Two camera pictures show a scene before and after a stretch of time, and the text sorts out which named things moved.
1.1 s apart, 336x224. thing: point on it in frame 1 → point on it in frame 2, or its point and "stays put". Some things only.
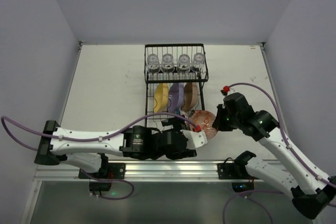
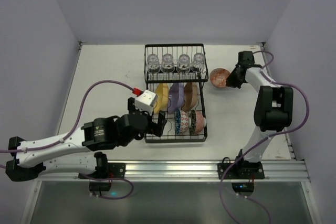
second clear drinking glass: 167,65 stays put
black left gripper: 173,122 → 153,124
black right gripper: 219,121 → 233,78
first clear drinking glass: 153,65 stays put
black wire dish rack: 174,75 stays put
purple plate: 176,96 stays put
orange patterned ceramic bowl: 206,121 → 218,77
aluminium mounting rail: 176,170 stays put
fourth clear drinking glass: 198,63 stays put
